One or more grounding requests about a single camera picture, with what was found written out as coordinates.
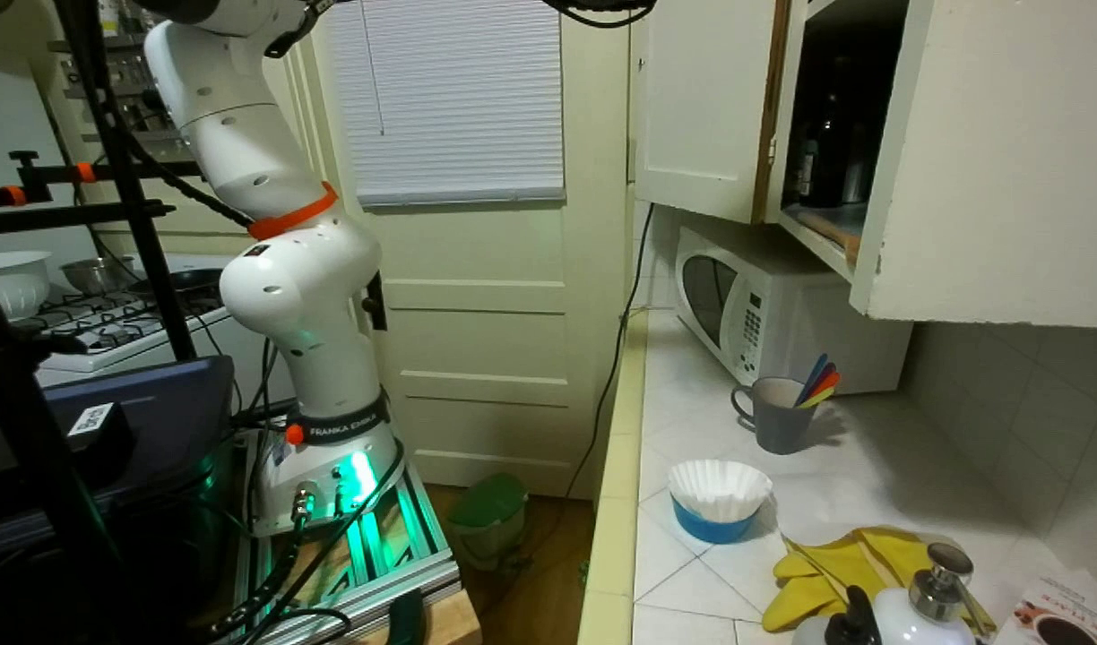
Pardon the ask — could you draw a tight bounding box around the closed cream cabinet door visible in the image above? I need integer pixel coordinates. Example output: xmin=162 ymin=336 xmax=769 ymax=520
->
xmin=627 ymin=0 xmax=792 ymax=231

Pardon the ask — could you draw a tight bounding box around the metal shelf rack with jars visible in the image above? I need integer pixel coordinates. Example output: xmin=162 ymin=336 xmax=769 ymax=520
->
xmin=42 ymin=0 xmax=218 ymax=183

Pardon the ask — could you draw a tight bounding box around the open cream cabinet door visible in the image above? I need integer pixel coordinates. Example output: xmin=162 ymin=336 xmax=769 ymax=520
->
xmin=848 ymin=0 xmax=1097 ymax=334

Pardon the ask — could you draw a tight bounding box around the cream panelled door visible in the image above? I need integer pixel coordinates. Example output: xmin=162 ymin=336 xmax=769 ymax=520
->
xmin=285 ymin=0 xmax=638 ymax=503

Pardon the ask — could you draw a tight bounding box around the green bucket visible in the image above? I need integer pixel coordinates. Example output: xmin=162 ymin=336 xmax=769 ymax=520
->
xmin=445 ymin=474 xmax=533 ymax=574

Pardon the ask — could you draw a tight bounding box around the white microwave oven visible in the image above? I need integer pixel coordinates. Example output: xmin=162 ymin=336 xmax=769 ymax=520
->
xmin=669 ymin=224 xmax=916 ymax=397

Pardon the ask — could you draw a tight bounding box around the white coffee filter stack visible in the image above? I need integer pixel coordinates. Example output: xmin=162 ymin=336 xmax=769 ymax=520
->
xmin=665 ymin=460 xmax=779 ymax=529

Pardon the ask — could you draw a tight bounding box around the grey mug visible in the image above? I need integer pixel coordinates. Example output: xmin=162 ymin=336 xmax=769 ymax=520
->
xmin=729 ymin=377 xmax=823 ymax=460

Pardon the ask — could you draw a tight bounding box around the white window blind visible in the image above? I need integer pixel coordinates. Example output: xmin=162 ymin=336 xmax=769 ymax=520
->
xmin=316 ymin=0 xmax=570 ymax=214

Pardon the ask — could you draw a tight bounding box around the blue bowl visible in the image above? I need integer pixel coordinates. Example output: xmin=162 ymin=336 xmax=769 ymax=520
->
xmin=669 ymin=500 xmax=762 ymax=550

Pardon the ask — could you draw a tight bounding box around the multicoloured utensil bundle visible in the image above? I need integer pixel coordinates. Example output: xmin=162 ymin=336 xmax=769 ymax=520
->
xmin=797 ymin=351 xmax=846 ymax=416

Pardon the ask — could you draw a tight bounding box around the dark blue case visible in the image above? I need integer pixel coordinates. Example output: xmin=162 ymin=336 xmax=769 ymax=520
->
xmin=0 ymin=351 xmax=239 ymax=567

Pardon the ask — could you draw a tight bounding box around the white stove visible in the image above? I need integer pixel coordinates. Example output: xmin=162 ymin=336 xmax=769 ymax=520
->
xmin=24 ymin=266 xmax=271 ymax=377

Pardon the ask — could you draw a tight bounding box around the white kettle with knob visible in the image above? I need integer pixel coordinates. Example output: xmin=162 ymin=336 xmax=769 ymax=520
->
xmin=797 ymin=542 xmax=982 ymax=645

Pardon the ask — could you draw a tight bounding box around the black tripod stand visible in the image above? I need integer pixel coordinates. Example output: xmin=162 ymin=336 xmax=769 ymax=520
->
xmin=0 ymin=0 xmax=203 ymax=645

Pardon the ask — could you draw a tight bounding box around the black bar with orange clamps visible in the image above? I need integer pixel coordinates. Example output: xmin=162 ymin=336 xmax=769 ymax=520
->
xmin=0 ymin=149 xmax=211 ymax=242

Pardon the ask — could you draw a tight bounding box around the white bowl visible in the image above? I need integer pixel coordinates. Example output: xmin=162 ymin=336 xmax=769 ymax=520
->
xmin=0 ymin=249 xmax=57 ymax=324

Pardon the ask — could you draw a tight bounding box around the red and white paper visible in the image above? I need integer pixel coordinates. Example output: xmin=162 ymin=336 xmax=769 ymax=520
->
xmin=997 ymin=569 xmax=1097 ymax=645

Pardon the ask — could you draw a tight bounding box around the black power cable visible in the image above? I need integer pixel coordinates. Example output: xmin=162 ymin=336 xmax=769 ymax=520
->
xmin=564 ymin=201 xmax=658 ymax=503

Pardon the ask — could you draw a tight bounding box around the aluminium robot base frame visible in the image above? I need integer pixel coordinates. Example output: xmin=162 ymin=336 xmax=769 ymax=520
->
xmin=218 ymin=440 xmax=471 ymax=645

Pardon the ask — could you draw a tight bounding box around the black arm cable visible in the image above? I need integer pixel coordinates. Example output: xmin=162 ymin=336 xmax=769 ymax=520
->
xmin=539 ymin=0 xmax=663 ymax=34

